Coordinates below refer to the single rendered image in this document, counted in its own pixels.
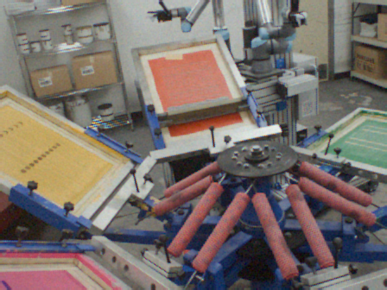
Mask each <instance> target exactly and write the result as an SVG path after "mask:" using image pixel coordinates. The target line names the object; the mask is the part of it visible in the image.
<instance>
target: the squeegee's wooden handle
mask: <svg viewBox="0 0 387 290"><path fill-rule="evenodd" d="M241 104H242V100H241V98H234V99H227V100H225V101H218V102H215V103H211V104H202V105H199V106H192V107H189V108H186V109H179V110H171V111H168V112H167V113H168V120H173V123H174V122H177V121H180V120H187V119H189V118H196V117H202V116H208V115H212V114H215V113H220V112H224V111H228V110H237V107H238V106H241Z"/></svg>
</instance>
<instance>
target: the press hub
mask: <svg viewBox="0 0 387 290"><path fill-rule="evenodd" d="M297 159H298V156H297V153H296V151H295V150H294V149H292V148H291V147H289V146H288V145H286V144H282V143H280V142H268V141H256V142H243V143H240V144H236V145H234V146H232V147H229V148H228V149H226V150H224V151H223V152H221V153H220V154H219V156H218V159H217V163H218V167H219V168H220V170H221V171H223V172H224V173H227V174H230V175H233V176H235V177H239V178H246V179H247V186H248V188H249V186H250V184H251V181H250V179H249V178H251V179H252V180H254V179H255V178H257V179H256V181H255V182H254V185H255V187H256V189H257V193H264V194H265V196H266V197H267V200H268V201H269V205H270V207H271V210H272V211H273V213H274V216H275V218H276V221H277V224H278V225H279V228H280V230H281V232H282V235H283V237H284V240H285V241H286V244H287V245H288V248H289V249H290V251H292V254H294V256H295V257H296V259H297V260H298V262H299V263H300V264H303V263H305V259H307V258H308V257H310V253H308V252H300V251H295V249H298V248H299V247H301V246H302V245H303V244H304V243H305V242H306V241H307V238H306V236H305V235H304V231H303V230H285V229H284V225H285V224H286V219H291V220H298V218H297V217H296V215H295V213H294V209H293V208H292V207H291V208H290V209H288V210H287V211H283V209H282V207H281V206H280V205H279V204H278V203H279V202H281V200H278V199H274V193H273V192H272V191H271V189H270V177H272V176H274V175H279V174H281V173H285V172H286V171H288V170H290V168H292V167H293V166H294V165H295V164H296V163H297ZM255 194H256V192H255V191H254V189H253V186H252V187H251V189H250V190H249V192H248V193H247V194H246V195H247V196H249V198H250V200H251V199H252V198H253V196H254V195H255ZM240 231H243V233H245V234H247V235H251V236H252V239H251V240H250V241H249V242H247V243H246V244H244V245H243V247H240V249H238V250H237V251H236V255H241V256H244V257H251V258H254V260H253V261H252V262H250V264H248V265H247V266H245V267H244V268H243V269H242V270H240V272H238V277H239V278H241V279H246V280H248V281H251V290H276V283H275V282H274V280H275V276H274V274H273V272H271V269H270V267H269V266H268V265H267V264H268V263H266V261H265V259H264V258H271V257H275V255H274V254H273V252H272V250H270V247H269V246H268V244H267V243H266V242H265V241H264V239H263V237H264V236H266V234H265V232H264V231H263V226H262V224H261V222H260V221H259V217H258V215H257V212H256V210H255V207H254V205H253V202H252V201H250V202H249V204H248V205H247V206H246V208H245V209H244V212H243V213H242V214H241V216H240V218H239V219H238V221H237V227H233V229H232V231H231V232H230V233H229V236H227V238H226V239H225V243H226V242H227V241H228V240H230V239H231V238H232V237H234V236H236V234H238V233H239V232H240ZM223 244H224V243H223Z"/></svg>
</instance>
